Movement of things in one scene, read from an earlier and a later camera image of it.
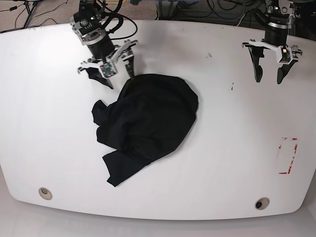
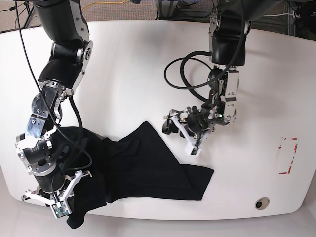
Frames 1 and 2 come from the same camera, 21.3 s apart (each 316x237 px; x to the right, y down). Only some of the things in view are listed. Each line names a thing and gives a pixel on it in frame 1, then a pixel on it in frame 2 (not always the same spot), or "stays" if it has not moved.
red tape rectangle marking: [287, 151] stays
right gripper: [275, 39] to [197, 123]
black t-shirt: [150, 118] to [137, 164]
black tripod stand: [29, 6] stays
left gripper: [118, 57] to [54, 187]
